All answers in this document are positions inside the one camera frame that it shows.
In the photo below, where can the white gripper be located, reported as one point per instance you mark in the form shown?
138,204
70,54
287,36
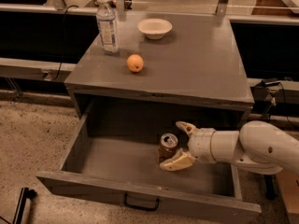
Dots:
202,144

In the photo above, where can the orange soda can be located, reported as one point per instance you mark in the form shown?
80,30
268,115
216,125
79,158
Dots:
168,147

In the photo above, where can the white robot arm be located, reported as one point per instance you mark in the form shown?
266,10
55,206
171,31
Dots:
258,147

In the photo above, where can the open grey drawer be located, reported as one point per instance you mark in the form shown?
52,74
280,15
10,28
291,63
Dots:
115,151

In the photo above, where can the grey cabinet counter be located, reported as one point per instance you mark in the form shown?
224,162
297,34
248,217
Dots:
197,64

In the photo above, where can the black metal stand leg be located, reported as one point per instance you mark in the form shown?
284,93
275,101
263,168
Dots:
269,188

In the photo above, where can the orange fruit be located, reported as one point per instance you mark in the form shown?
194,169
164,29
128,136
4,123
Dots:
135,63

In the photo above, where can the brown cardboard box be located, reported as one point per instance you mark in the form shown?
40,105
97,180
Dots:
288,184

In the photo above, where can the white paper bowl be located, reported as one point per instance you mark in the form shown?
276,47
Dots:
154,29

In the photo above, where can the clear plastic water bottle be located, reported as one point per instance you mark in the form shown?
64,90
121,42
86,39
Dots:
107,26

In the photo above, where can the wooden desk corner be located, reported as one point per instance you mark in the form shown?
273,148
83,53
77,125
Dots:
272,8

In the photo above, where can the black drawer handle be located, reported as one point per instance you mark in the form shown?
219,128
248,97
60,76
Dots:
141,203

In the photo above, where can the black metal bracket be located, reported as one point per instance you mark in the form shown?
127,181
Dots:
25,195

